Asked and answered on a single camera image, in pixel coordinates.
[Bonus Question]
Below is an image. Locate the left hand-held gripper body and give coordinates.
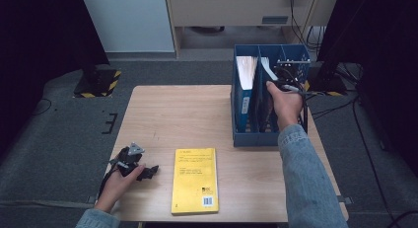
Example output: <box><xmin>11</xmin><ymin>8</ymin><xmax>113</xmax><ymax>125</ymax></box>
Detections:
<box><xmin>109</xmin><ymin>142</ymin><xmax>146</xmax><ymax>179</ymax></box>

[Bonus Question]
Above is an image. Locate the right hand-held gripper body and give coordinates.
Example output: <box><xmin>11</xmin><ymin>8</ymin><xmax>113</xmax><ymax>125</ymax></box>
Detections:
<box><xmin>274</xmin><ymin>58</ymin><xmax>312</xmax><ymax>93</ymax></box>

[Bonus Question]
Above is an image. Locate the illustrated teal book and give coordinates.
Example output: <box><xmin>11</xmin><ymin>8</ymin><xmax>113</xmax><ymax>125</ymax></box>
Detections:
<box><xmin>257</xmin><ymin>56</ymin><xmax>280</xmax><ymax>133</ymax></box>

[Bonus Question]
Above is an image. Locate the yellow book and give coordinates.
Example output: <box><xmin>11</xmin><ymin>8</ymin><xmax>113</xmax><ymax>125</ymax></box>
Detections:
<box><xmin>171</xmin><ymin>147</ymin><xmax>220</xmax><ymax>216</ymax></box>

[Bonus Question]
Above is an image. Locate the thick blue book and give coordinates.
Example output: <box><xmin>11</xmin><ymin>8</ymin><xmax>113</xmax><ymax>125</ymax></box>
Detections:
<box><xmin>235</xmin><ymin>55</ymin><xmax>259</xmax><ymax>133</ymax></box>

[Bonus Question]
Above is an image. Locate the blue plastic file holder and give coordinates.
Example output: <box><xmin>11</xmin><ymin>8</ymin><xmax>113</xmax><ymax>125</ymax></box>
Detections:
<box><xmin>231</xmin><ymin>44</ymin><xmax>311</xmax><ymax>148</ymax></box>

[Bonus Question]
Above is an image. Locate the person's left hand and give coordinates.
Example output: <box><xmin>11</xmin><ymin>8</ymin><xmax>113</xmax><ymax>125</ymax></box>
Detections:
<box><xmin>94</xmin><ymin>163</ymin><xmax>146</xmax><ymax>214</ymax></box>

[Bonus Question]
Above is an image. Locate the person's right hand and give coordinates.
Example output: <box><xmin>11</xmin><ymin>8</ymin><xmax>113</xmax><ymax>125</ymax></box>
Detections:
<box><xmin>265</xmin><ymin>80</ymin><xmax>304</xmax><ymax>132</ymax></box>

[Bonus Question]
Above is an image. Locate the yellow-black striped stand base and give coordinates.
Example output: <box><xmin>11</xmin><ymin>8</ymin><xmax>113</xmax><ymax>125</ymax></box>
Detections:
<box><xmin>305</xmin><ymin>73</ymin><xmax>348</xmax><ymax>98</ymax></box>
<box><xmin>73</xmin><ymin>68</ymin><xmax>122</xmax><ymax>99</ymax></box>

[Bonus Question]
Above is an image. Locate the grey label plate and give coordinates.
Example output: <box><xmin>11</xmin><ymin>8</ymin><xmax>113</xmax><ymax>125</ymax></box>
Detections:
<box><xmin>261</xmin><ymin>15</ymin><xmax>289</xmax><ymax>25</ymax></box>

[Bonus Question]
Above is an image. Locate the black curtain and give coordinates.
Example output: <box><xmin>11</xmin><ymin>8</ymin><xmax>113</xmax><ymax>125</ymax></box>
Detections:
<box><xmin>316</xmin><ymin>0</ymin><xmax>418</xmax><ymax>177</ymax></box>
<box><xmin>0</xmin><ymin>0</ymin><xmax>110</xmax><ymax>157</ymax></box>

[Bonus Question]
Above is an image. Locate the grey cord with silver plug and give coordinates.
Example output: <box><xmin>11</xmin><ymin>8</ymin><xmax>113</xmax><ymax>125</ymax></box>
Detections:
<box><xmin>281</xmin><ymin>84</ymin><xmax>306</xmax><ymax>95</ymax></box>

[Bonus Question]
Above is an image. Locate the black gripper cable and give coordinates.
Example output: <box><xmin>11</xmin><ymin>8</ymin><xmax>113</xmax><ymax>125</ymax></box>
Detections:
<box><xmin>98</xmin><ymin>162</ymin><xmax>118</xmax><ymax>199</ymax></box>
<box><xmin>297</xmin><ymin>89</ymin><xmax>311</xmax><ymax>134</ymax></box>

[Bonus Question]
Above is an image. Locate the black hanging cable bundle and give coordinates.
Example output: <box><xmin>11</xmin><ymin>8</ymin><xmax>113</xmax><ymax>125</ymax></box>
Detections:
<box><xmin>288</xmin><ymin>0</ymin><xmax>326</xmax><ymax>53</ymax></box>

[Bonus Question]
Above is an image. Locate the thin black floor cable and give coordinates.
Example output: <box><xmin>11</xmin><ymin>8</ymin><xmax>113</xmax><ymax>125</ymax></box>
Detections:
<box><xmin>33</xmin><ymin>98</ymin><xmax>53</xmax><ymax>116</ymax></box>

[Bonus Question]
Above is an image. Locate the long black floor cable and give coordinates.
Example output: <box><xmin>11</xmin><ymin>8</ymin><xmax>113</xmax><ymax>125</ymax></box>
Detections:
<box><xmin>352</xmin><ymin>99</ymin><xmax>399</xmax><ymax>228</ymax></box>

